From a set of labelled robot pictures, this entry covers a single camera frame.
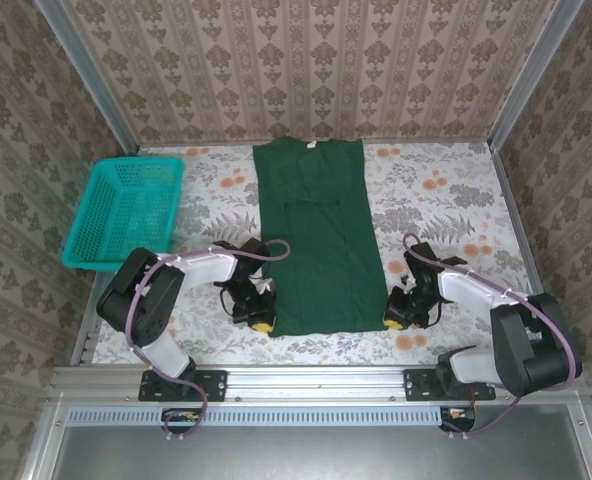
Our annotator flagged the dark green t-shirt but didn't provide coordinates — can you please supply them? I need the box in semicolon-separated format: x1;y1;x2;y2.
252;137;386;339

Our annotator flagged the grey metal sheet panel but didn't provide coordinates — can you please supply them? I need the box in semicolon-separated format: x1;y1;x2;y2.
50;405;592;480

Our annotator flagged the aluminium table edge strip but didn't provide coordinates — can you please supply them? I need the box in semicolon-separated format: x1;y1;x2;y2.
138;141;492;150

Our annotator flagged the teal plastic basket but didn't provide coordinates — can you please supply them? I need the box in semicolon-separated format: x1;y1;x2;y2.
60;157;186;274

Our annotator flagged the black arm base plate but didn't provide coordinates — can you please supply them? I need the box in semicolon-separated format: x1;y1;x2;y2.
404;368;497;403
138;368;227;403

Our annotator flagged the aluminium mounting rail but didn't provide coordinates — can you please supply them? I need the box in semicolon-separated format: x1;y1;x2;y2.
50;364;587;401

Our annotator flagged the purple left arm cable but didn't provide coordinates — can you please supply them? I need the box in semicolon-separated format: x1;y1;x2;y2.
125;238;293;442

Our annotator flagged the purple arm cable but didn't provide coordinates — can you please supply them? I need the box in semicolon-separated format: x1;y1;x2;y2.
125;238;293;442
401;232;577;441

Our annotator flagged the grey slotted cable duct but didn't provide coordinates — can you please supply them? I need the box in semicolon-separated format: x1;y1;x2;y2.
68;404;475;429

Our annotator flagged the small electronics board with wires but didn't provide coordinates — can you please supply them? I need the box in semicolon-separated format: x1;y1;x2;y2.
439;406;477;432
161;407;203;432

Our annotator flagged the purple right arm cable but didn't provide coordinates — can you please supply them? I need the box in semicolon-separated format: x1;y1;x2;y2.
401;232;577;441

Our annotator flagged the aluminium frame post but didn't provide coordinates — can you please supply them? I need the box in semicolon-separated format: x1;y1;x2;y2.
33;0;142;156
485;0;587;151

